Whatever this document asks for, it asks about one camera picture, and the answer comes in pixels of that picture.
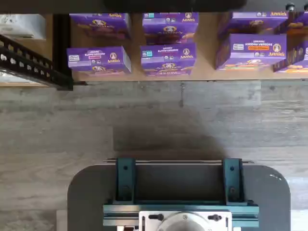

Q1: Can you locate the silver mounting plate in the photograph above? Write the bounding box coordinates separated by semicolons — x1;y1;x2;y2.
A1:
139;210;233;231

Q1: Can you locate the purple Annie's snack box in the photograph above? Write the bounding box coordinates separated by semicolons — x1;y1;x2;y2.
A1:
142;12;200;45
69;13;132;40
140;42;197;77
285;11;308;35
66;45;132;74
272;40;308;73

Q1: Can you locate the black metal shelf rack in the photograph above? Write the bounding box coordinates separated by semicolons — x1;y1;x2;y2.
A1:
0;34;73;91
52;13;74;91

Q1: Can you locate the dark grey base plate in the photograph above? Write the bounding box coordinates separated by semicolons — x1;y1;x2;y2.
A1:
67;164;291;231

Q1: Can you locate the teal aluminium cross rail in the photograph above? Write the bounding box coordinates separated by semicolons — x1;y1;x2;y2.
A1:
103;204;260;228

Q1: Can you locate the purple Annie's box orange label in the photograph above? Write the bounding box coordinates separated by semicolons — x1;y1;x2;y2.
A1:
215;33;288;71
217;11;289;37

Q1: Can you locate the thin metal rod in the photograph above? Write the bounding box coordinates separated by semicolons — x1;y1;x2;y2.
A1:
103;158;255;166

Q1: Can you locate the teal metal bracket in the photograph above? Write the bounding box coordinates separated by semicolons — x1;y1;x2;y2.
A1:
115;157;137;205
221;158;245;206

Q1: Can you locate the white patterned carton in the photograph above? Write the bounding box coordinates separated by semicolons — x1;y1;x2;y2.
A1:
0;13;47;40

